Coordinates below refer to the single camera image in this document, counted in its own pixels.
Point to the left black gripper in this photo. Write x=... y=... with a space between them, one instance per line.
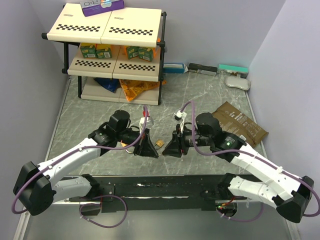
x=145 y=147

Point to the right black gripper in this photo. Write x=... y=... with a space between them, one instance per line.
x=173 y=148

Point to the small brass padlock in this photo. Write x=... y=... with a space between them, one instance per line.
x=159 y=144

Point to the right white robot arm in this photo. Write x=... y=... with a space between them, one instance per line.
x=287 y=193

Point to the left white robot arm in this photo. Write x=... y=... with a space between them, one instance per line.
x=39 y=185

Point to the large brass padlock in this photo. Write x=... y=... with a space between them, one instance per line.
x=124 y=145

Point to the orange snack bag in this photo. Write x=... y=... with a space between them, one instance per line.
x=133 y=88

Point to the brown foil pouch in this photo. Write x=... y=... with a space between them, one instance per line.
x=236 y=122

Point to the blue snack bag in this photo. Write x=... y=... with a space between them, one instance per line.
x=110 y=84

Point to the blue white flat box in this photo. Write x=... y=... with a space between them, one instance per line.
x=175 y=68

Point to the black long box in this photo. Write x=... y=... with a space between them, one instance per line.
x=203 y=69

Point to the grey white pad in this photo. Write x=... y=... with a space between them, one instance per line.
x=238 y=82

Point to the green yellow carton right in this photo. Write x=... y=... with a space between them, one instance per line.
x=146 y=53

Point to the green yellow carton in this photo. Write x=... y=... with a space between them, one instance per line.
x=104 y=51
x=88 y=50
x=131 y=52
x=146 y=53

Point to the cream black three-tier shelf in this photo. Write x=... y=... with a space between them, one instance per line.
x=117 y=56

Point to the teal white box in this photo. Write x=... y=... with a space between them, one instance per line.
x=232 y=70

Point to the green yellow carton far left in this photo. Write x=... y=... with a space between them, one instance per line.
x=88 y=50

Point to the purple white box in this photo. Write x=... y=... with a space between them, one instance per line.
x=95 y=7

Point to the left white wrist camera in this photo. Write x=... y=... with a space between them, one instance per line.
x=149 y=121

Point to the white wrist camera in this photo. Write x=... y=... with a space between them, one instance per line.
x=149 y=121
x=180 y=116

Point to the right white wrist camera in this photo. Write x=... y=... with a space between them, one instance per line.
x=180 y=116

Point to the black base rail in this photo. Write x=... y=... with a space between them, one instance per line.
x=163 y=192

